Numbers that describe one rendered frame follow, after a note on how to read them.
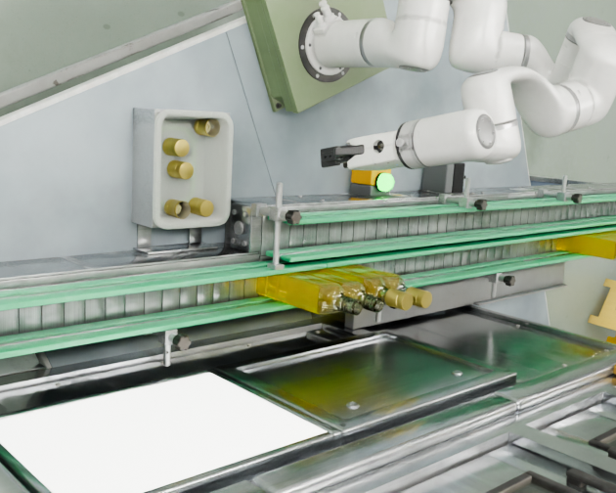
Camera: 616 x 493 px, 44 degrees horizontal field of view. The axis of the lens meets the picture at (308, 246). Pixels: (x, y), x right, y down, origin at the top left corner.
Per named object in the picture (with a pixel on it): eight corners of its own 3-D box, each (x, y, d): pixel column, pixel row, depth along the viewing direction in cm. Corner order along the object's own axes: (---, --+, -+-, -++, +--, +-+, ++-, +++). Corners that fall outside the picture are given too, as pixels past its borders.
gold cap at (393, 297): (383, 306, 145) (400, 311, 142) (385, 288, 145) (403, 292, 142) (395, 305, 148) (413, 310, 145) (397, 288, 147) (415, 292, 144)
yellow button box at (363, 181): (348, 193, 186) (370, 196, 181) (350, 162, 185) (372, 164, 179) (368, 192, 191) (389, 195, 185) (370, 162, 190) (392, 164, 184)
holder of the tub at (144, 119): (131, 249, 148) (152, 256, 143) (133, 108, 143) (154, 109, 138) (203, 243, 160) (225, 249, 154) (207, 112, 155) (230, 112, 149)
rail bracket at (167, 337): (134, 355, 138) (173, 377, 128) (135, 319, 137) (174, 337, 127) (154, 351, 141) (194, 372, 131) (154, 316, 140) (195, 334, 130)
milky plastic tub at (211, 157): (131, 223, 147) (154, 230, 140) (133, 107, 143) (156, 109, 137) (205, 219, 158) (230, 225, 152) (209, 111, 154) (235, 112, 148)
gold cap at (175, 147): (161, 137, 146) (174, 139, 143) (177, 137, 149) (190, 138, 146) (162, 156, 147) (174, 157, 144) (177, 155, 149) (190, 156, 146)
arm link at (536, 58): (522, 14, 143) (594, 26, 144) (500, 80, 151) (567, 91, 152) (542, 41, 132) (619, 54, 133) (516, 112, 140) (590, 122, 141)
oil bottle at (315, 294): (255, 293, 154) (327, 318, 139) (256, 266, 154) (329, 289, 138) (276, 291, 158) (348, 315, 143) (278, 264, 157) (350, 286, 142)
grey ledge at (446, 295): (325, 320, 183) (358, 332, 175) (327, 285, 182) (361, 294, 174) (536, 279, 247) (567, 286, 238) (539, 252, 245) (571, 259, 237)
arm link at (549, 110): (539, 137, 130) (461, 162, 117) (526, 63, 128) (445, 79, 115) (584, 131, 123) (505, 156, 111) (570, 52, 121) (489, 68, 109)
